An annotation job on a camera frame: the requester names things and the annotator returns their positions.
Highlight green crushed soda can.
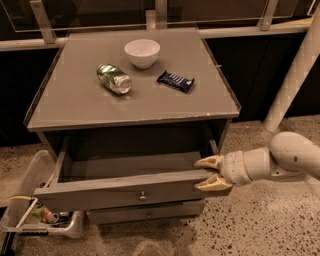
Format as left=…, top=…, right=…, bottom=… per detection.
left=97, top=64, right=132, bottom=95

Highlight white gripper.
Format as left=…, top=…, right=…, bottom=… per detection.
left=194, top=151, right=251, bottom=192

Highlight grey bottom drawer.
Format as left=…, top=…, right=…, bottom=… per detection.
left=87, top=200, right=205, bottom=225

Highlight grey drawer cabinet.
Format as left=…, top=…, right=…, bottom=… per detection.
left=23, top=27, right=242, bottom=225

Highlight clear plastic bin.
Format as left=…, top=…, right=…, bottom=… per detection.
left=1, top=150, right=84, bottom=238

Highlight grey top drawer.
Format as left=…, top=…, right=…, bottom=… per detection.
left=34, top=137, right=213, bottom=212

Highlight metal railing with glass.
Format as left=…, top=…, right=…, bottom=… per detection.
left=0, top=0, right=319, bottom=52

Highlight red soda can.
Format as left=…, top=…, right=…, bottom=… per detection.
left=43, top=211, right=59, bottom=224

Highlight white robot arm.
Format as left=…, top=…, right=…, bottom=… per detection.
left=195, top=132, right=320, bottom=191

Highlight white diagonal pole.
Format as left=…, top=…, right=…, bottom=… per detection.
left=263, top=5, right=320, bottom=132

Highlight white stick in bin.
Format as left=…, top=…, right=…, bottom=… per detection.
left=16, top=198, right=38, bottom=228

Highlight white ceramic bowl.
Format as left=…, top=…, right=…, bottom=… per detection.
left=124, top=39, right=161, bottom=69

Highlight grey drawer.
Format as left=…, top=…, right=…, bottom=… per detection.
left=87, top=200, right=205, bottom=225
left=34, top=137, right=213, bottom=212

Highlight blue snack bar wrapper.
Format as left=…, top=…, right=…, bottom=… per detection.
left=157, top=71, right=194, bottom=93

